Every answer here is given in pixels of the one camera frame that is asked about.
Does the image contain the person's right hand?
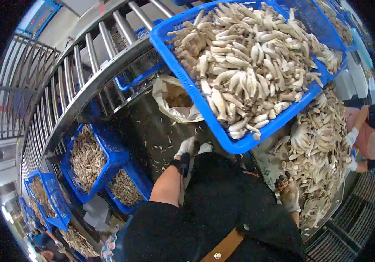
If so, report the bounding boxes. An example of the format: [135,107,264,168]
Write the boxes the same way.
[275,175,301,213]

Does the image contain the person's left hand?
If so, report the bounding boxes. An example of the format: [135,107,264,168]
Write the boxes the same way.
[174,136,196,161]

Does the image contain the person's right fingers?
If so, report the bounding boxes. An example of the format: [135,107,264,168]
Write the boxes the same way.
[275,175,293,196]

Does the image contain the person's left fingers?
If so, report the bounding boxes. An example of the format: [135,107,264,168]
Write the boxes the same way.
[181,136,196,152]

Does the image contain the black wrist band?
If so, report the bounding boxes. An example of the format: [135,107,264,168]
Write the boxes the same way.
[169,153,191,177]

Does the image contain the person's legs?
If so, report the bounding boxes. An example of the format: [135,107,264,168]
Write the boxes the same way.
[187,142,275,205]

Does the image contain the white plastic bag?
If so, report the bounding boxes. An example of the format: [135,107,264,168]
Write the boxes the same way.
[152,75,205,124]

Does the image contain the pile of loose mushrooms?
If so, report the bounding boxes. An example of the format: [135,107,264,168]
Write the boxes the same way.
[269,86,354,228]

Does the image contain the large blue plastic crate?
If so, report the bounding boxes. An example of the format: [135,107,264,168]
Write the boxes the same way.
[149,0,348,155]

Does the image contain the blue crate of mushroom trimmings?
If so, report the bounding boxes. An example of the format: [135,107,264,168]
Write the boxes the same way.
[105,160,154,215]
[24,170,73,232]
[60,122,131,205]

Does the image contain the straight metal roller conveyor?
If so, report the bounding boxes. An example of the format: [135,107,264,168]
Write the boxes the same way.
[304,169,375,262]

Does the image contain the empty blue plastic crate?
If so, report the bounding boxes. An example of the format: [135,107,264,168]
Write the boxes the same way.
[114,18,168,92]

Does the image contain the person's body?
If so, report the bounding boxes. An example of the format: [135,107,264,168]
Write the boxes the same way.
[122,183,306,262]

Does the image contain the heap of mushrooms in crate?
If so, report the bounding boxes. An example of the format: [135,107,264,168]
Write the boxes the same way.
[167,2,343,141]

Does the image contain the grey cloth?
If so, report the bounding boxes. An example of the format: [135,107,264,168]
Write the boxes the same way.
[82,195,113,233]

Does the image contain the curved metal roller conveyor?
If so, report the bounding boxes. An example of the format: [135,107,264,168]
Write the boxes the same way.
[16,0,188,184]

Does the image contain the blue crate with mushrooms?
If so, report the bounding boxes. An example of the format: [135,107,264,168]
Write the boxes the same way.
[309,0,359,52]

